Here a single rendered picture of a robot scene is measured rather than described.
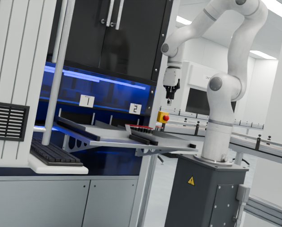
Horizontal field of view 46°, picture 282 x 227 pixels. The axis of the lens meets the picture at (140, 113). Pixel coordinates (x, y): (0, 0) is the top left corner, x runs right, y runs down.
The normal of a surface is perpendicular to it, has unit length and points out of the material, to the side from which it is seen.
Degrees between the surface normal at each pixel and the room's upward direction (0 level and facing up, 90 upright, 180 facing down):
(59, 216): 90
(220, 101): 128
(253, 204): 90
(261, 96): 90
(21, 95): 90
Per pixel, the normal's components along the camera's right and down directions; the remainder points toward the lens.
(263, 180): -0.77, -0.11
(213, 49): 0.62, 0.16
